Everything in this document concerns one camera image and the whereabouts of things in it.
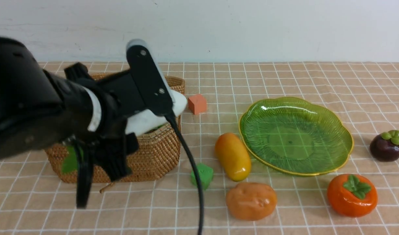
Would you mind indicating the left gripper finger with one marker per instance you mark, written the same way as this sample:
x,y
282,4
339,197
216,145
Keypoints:
x,y
114,163
85,167

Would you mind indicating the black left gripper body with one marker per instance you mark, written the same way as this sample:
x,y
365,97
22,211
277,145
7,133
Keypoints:
x,y
119,100

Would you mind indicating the white toy radish green leaves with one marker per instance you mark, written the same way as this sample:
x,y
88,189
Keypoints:
x,y
138,124

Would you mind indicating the yellow orange toy mango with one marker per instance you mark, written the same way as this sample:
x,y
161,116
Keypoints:
x,y
233,157

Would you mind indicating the orange brown toy potato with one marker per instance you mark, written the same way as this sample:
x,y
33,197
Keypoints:
x,y
251,201

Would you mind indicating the orange toy persimmon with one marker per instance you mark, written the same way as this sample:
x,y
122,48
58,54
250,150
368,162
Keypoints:
x,y
352,195

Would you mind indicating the dark purple toy mangosteen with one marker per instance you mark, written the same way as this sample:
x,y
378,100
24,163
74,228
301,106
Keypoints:
x,y
385,146

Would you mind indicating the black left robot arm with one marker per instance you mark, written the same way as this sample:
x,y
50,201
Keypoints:
x,y
39,109

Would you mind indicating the woven wicker basket green lining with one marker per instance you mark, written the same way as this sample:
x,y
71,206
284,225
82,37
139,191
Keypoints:
x,y
158,154

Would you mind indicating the orange foam cube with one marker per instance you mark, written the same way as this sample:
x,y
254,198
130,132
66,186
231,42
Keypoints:
x,y
197,104

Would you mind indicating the green foam cube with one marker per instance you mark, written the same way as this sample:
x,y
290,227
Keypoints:
x,y
206,175

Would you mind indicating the green glass leaf plate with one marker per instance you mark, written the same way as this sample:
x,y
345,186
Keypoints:
x,y
296,137

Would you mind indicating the beige checkered tablecloth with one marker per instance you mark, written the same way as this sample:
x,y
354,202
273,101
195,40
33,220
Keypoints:
x,y
365,96

